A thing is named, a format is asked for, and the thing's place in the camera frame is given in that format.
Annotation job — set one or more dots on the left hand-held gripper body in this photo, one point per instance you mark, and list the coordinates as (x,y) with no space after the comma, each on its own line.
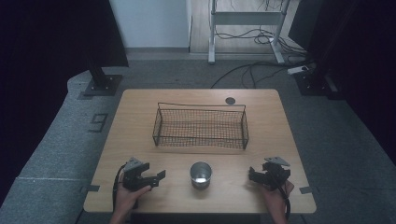
(133,179)

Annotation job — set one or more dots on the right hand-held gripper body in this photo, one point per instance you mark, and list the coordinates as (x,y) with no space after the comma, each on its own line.
(275,175)

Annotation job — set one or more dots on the person's left hand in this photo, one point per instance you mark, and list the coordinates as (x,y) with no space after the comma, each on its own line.
(127,196)

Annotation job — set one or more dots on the person's right hand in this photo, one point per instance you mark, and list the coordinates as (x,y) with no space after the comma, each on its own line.
(275,197)

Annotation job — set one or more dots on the grey tape piece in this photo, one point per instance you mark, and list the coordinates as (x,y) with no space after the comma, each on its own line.
(305,189)
(91,188)

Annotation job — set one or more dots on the shiny metal cup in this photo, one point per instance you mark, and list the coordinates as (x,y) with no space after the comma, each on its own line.
(201,175)

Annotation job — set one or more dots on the dark floor tape mark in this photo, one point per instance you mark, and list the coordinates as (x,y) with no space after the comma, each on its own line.
(98,122)

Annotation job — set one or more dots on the round grey table grommet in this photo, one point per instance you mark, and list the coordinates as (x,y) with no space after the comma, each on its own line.
(230,100)

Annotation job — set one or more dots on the white power strip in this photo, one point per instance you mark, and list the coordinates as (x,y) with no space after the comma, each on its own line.
(297,69)

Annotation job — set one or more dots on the dark curtain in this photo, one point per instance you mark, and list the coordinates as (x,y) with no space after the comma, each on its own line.
(46,46)
(355,46)

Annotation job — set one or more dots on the black stand with base plate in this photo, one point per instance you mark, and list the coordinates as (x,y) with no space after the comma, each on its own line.
(314,82)
(102,84)

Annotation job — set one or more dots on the white metal desk frame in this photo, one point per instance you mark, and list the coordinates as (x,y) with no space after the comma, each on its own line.
(246,18)

